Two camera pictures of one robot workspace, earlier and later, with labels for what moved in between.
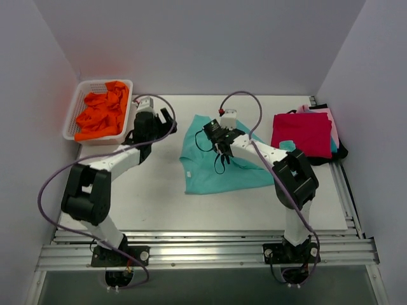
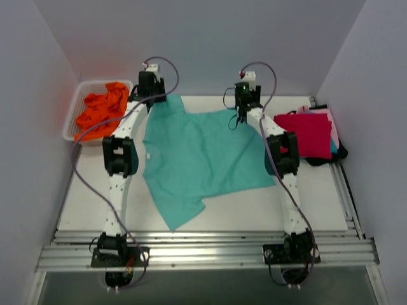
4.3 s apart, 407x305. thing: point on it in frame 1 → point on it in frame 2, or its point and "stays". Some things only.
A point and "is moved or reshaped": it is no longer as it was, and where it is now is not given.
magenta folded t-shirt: [311, 133] stays
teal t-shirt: [202, 171] is moved or reshaped
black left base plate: [123, 255] stays
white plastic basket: [84, 88] stays
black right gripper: [223, 147] → [243, 106]
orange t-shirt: [102, 114] stays
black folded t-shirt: [342, 150] stays
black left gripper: [159, 121] → [159, 96]
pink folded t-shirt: [304, 109] stays
